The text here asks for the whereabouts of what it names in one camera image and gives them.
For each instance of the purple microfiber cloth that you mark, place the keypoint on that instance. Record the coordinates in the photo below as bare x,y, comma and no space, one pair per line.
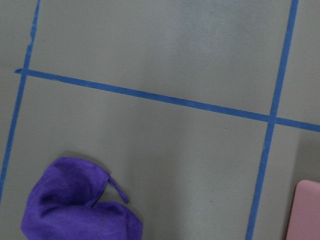
64,205

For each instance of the pink plastic bin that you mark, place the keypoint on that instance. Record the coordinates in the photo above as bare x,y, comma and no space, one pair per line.
304,221

